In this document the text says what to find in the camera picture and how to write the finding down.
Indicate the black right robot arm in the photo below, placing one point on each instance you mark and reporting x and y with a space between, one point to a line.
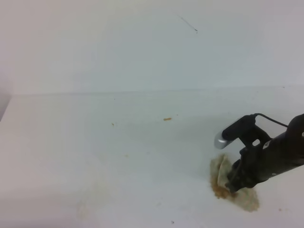
295 126

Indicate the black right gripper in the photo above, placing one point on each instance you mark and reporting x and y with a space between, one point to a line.
277 156

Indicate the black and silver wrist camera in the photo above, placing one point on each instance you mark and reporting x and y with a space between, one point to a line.
244 129

